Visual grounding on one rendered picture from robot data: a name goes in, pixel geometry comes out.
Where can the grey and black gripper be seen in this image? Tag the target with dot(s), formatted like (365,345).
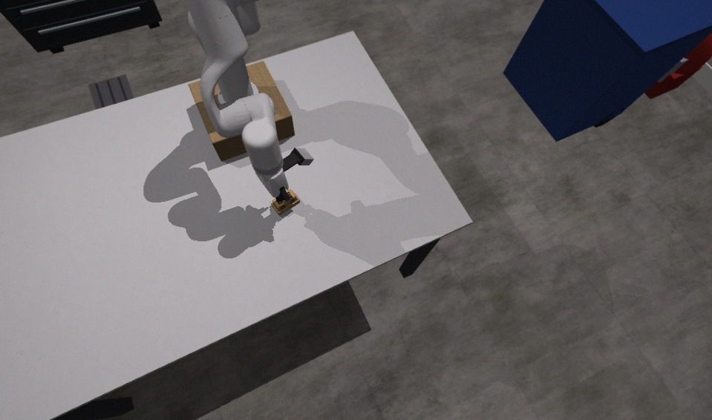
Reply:
(276,184)

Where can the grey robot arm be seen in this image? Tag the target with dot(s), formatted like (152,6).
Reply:
(222,37)

